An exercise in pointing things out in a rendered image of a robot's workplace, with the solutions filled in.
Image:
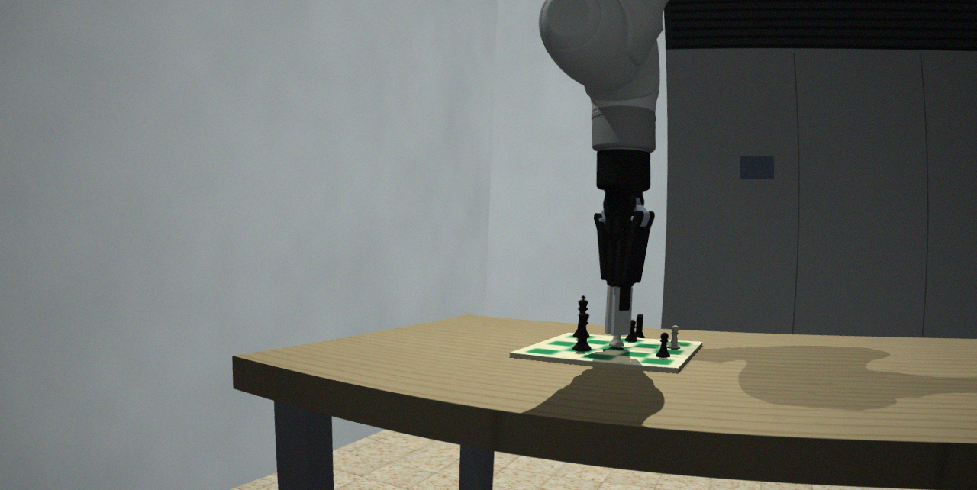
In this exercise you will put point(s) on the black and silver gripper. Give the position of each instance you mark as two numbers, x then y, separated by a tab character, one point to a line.
623	175

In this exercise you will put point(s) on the green and cream chessboard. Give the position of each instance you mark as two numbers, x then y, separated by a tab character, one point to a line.
638	355

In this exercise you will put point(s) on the white pawn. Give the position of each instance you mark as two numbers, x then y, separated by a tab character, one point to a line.
674	341

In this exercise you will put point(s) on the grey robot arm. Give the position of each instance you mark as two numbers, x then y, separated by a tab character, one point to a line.
602	45

